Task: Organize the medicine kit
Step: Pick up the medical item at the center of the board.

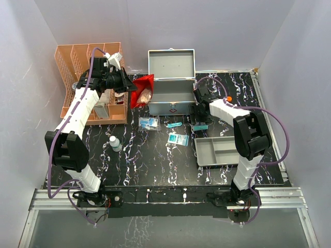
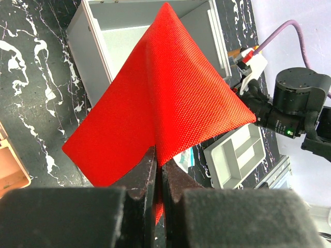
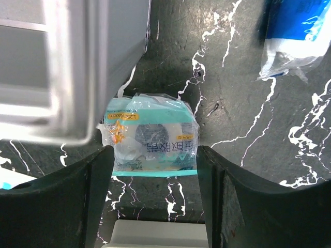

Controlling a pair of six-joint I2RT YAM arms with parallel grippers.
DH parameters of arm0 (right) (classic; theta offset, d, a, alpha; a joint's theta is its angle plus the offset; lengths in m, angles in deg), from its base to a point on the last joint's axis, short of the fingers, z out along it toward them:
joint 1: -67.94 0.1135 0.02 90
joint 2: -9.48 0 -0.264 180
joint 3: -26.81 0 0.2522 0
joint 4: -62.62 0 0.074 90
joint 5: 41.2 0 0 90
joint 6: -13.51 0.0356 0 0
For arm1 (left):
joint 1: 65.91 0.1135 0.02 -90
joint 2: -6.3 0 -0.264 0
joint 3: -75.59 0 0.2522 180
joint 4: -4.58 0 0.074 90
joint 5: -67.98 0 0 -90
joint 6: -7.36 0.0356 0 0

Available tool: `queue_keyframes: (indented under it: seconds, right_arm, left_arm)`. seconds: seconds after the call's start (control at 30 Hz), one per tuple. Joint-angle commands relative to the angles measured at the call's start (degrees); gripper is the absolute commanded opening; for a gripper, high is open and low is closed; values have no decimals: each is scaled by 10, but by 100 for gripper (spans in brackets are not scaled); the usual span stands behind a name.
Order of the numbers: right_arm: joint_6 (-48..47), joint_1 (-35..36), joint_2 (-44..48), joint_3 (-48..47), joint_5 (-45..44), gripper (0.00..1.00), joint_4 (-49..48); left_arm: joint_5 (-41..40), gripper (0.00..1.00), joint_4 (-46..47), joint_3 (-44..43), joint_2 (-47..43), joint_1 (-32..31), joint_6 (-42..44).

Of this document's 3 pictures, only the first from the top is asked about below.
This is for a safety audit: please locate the blue bandage packet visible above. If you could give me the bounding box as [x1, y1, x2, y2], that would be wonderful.
[138, 117, 161, 131]

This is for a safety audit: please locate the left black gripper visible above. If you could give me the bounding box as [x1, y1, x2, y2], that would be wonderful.
[103, 67, 138, 94]

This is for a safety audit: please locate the silver metal medicine case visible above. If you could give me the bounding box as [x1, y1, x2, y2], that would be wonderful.
[148, 48, 195, 116]

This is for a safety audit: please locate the grey plastic tray insert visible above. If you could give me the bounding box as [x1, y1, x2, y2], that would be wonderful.
[194, 136, 239, 167]

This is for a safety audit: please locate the red first aid pouch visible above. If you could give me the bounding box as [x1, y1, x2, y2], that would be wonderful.
[130, 74, 154, 108]

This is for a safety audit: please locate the white oval card package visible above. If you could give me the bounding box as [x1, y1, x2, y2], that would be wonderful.
[114, 92, 125, 98]

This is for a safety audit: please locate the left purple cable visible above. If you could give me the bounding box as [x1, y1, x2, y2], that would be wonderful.
[47, 46, 109, 228]

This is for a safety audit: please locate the grey stationery box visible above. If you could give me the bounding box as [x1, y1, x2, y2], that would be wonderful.
[94, 102, 109, 119]

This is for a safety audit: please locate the small teal sachet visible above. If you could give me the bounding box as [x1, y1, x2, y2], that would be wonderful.
[167, 122, 183, 128]

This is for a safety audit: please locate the cotton swab packet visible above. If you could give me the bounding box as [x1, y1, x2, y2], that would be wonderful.
[137, 88, 153, 104]

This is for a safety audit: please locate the white ruler set package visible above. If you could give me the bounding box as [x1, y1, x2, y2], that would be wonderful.
[99, 89, 111, 104]

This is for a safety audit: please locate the purple cable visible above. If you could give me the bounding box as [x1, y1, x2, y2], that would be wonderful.
[47, 46, 109, 228]
[195, 76, 290, 227]

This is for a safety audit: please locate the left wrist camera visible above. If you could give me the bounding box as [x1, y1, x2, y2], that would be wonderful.
[104, 52, 122, 70]

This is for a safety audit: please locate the clear bottle white cap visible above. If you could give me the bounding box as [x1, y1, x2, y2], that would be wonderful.
[109, 136, 122, 152]

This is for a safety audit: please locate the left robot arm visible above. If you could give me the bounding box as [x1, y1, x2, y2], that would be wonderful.
[44, 52, 137, 206]

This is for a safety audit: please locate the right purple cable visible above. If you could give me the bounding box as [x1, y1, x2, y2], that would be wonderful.
[195, 76, 290, 227]

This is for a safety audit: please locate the aluminium frame rail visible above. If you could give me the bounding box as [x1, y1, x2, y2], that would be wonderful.
[19, 186, 319, 247]

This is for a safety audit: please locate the orange plastic file organizer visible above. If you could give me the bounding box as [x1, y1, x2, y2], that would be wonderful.
[54, 42, 128, 126]

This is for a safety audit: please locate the teal white wipes packet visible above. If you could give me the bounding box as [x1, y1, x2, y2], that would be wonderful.
[168, 133, 189, 146]

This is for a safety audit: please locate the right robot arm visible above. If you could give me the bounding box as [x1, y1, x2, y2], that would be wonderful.
[189, 86, 273, 205]

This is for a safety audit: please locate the teal plaster packet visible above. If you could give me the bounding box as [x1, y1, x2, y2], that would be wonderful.
[192, 124, 208, 132]

